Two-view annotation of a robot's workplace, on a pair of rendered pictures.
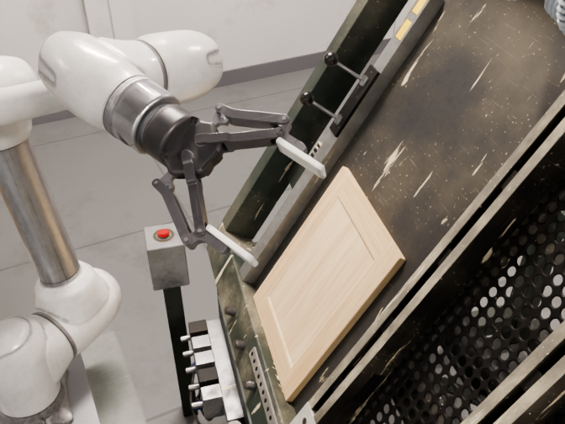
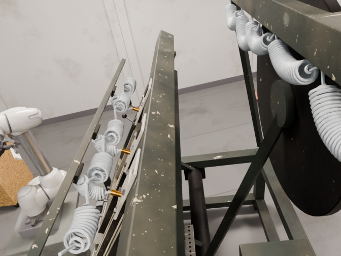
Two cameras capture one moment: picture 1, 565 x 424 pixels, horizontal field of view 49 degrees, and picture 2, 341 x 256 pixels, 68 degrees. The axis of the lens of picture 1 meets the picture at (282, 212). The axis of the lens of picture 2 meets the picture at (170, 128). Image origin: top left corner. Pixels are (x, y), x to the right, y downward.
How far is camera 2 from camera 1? 0.98 m
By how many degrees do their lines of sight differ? 18
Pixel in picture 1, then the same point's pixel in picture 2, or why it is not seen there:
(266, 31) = (194, 73)
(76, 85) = not seen: outside the picture
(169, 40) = (13, 113)
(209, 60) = (30, 118)
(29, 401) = (30, 212)
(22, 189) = (26, 146)
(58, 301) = (42, 181)
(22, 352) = (26, 196)
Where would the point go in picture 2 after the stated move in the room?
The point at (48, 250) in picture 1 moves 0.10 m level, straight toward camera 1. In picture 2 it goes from (37, 164) to (34, 173)
